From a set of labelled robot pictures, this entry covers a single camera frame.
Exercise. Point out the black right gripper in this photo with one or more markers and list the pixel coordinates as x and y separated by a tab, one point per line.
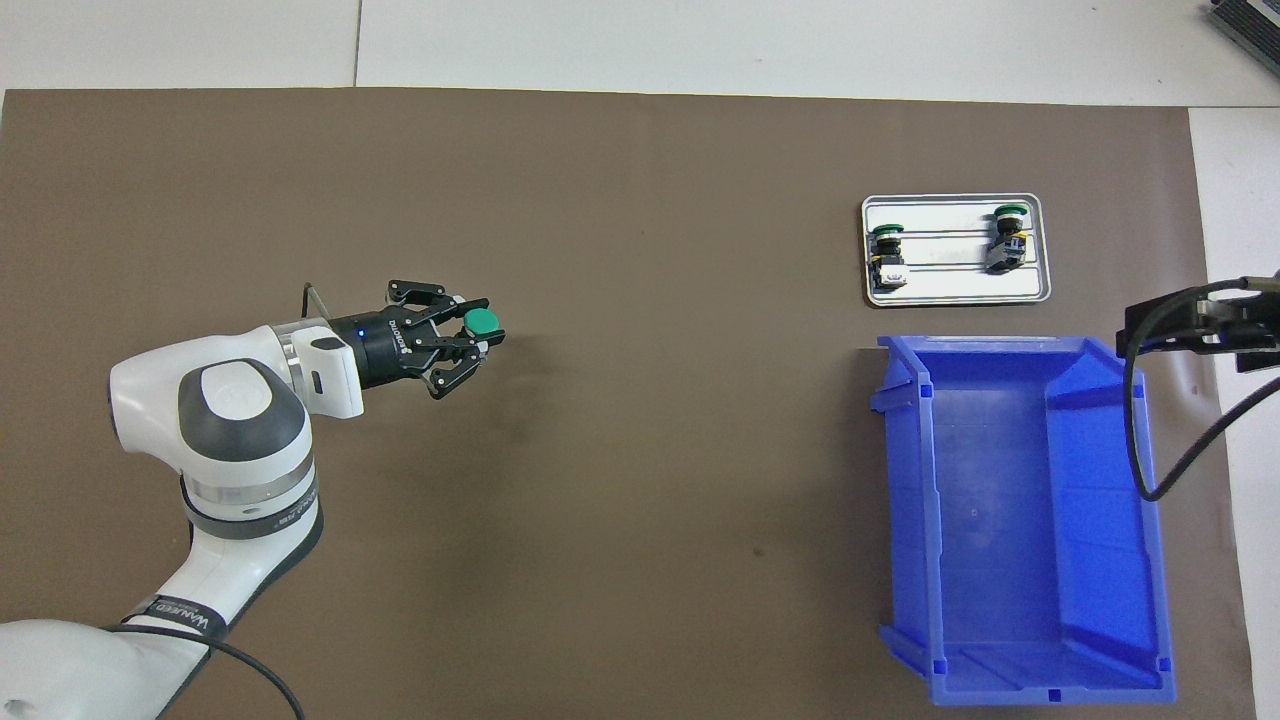
1255	325

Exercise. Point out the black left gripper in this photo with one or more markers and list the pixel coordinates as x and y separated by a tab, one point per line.
385	345

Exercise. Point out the green push button switch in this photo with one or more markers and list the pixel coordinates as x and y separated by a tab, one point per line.
483	321

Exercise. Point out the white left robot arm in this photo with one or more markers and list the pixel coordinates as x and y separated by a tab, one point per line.
240	450

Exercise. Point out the green push button, yellow mark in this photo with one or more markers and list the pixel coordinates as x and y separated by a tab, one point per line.
1005	250

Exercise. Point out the green push button, white block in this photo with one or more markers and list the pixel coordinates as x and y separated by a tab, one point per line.
888	255

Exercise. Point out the silver metal tray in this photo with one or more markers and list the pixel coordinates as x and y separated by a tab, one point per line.
950	285

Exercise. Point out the blue plastic storage bin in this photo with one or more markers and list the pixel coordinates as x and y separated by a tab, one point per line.
1030	520

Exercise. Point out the brown table mat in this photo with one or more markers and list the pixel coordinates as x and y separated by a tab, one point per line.
650	500

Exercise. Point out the dark grey device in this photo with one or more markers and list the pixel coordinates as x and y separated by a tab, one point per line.
1250	25

